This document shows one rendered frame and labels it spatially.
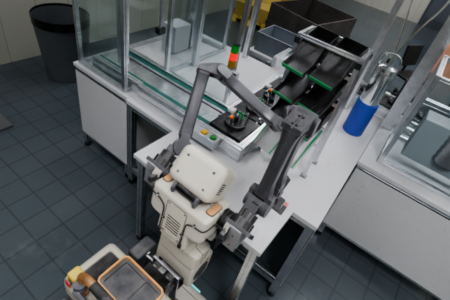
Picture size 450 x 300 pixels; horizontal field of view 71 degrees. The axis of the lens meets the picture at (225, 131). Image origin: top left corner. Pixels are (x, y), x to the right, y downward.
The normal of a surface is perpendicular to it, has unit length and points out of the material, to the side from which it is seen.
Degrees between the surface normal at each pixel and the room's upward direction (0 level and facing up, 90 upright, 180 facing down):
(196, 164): 48
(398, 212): 90
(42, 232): 0
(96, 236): 0
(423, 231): 90
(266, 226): 0
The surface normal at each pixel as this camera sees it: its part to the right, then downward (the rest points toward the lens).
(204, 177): -0.32, -0.21
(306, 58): -0.13, -0.55
